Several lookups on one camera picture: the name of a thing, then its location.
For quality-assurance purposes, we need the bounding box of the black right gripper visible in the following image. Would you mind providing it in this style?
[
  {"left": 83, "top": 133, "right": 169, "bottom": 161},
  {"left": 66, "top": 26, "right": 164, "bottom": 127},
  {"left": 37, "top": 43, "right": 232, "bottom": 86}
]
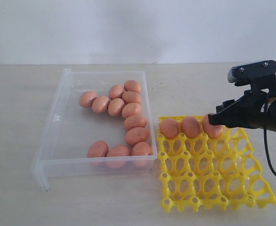
[{"left": 208, "top": 90, "right": 274, "bottom": 129}]

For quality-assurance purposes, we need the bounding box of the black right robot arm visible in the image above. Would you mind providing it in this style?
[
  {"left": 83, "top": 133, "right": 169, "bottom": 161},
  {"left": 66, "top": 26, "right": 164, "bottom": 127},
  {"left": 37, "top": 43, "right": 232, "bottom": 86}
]
[{"left": 208, "top": 90, "right": 276, "bottom": 132}]

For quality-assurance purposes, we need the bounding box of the yellow plastic egg tray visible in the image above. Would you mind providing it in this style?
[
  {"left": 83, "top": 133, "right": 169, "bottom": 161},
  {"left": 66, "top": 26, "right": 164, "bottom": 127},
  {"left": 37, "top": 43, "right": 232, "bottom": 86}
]
[{"left": 156, "top": 128, "right": 276, "bottom": 212}]

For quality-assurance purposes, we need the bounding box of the brown egg front right corner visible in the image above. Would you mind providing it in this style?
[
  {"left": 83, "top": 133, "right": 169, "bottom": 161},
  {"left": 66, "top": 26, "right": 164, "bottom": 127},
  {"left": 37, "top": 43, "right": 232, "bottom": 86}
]
[{"left": 132, "top": 141, "right": 152, "bottom": 168}]

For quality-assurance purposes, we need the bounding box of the brown egg second row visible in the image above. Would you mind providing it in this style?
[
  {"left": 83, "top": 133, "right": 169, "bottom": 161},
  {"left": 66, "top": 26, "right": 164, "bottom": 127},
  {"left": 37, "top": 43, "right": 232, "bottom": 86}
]
[{"left": 92, "top": 96, "right": 110, "bottom": 113}]

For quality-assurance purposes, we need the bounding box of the clear plastic bin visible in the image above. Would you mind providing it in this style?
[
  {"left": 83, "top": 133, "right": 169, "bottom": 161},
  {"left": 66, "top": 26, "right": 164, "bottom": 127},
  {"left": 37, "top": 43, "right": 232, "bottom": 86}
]
[{"left": 31, "top": 69, "right": 158, "bottom": 191}]

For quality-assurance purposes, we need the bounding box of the black camera cable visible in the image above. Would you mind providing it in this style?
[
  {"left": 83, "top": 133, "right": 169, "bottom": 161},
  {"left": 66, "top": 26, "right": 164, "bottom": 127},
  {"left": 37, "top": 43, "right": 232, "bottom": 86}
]
[{"left": 261, "top": 90, "right": 276, "bottom": 181}]

